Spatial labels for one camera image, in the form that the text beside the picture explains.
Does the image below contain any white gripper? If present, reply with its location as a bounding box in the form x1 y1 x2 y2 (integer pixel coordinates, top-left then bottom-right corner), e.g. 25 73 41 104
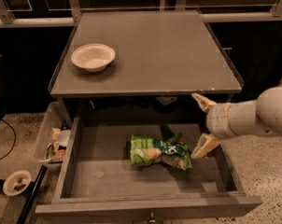
190 93 236 159

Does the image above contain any green rice chip bag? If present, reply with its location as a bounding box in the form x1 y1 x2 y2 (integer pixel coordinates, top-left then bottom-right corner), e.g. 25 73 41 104
130 133 192 171

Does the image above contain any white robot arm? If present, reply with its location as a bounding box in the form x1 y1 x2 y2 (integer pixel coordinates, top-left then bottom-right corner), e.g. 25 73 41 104
191 78 282 159

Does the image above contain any grey wooden cabinet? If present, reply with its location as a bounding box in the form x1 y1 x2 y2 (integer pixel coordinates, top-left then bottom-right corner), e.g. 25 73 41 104
48 10 245 126

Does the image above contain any white paper bowl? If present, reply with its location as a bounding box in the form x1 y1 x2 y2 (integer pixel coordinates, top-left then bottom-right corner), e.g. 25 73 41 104
71 44 116 73

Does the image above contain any white round lid in bin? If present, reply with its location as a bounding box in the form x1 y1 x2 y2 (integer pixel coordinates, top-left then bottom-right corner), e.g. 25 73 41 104
57 130 71 147

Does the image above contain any clear plastic storage bin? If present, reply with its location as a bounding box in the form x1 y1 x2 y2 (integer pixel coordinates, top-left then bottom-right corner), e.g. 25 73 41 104
34 102 71 170

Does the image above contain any black bar on floor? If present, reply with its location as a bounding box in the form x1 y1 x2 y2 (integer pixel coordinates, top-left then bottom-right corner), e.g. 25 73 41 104
17 165 48 224

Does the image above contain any metal railing frame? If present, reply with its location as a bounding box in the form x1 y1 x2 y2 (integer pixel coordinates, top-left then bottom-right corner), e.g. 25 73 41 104
0 0 282 27

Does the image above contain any black floor cable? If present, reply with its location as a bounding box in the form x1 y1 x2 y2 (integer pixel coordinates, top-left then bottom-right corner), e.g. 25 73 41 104
0 115 17 165

